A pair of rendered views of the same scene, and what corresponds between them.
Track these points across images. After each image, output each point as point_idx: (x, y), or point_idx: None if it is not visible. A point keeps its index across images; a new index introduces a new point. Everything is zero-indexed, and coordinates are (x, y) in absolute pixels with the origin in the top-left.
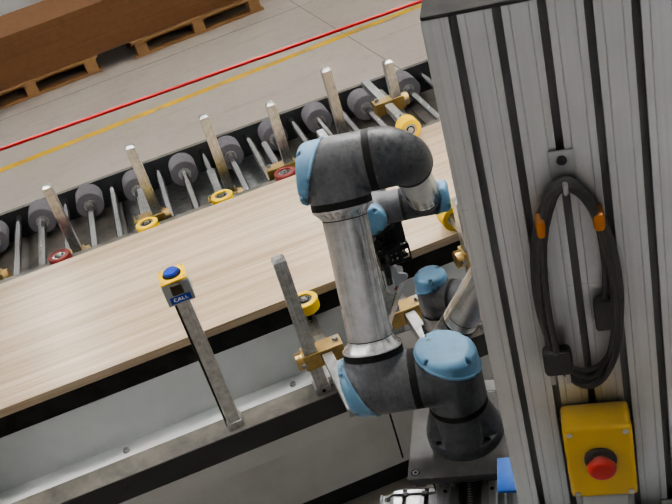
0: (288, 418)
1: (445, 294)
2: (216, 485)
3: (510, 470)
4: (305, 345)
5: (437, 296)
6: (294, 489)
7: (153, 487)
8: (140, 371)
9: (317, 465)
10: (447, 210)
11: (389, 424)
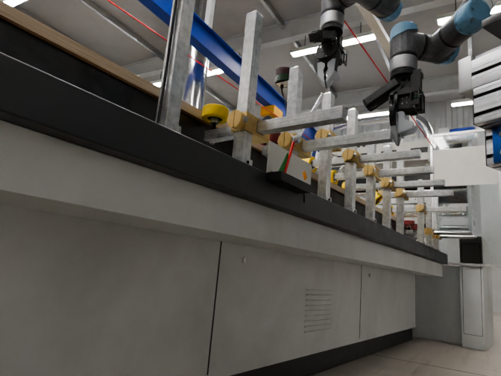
0: (221, 160)
1: (424, 33)
2: (8, 311)
3: None
4: (250, 101)
5: (419, 33)
6: (99, 374)
7: (36, 116)
8: (33, 50)
9: (138, 342)
10: (399, 13)
11: (210, 318)
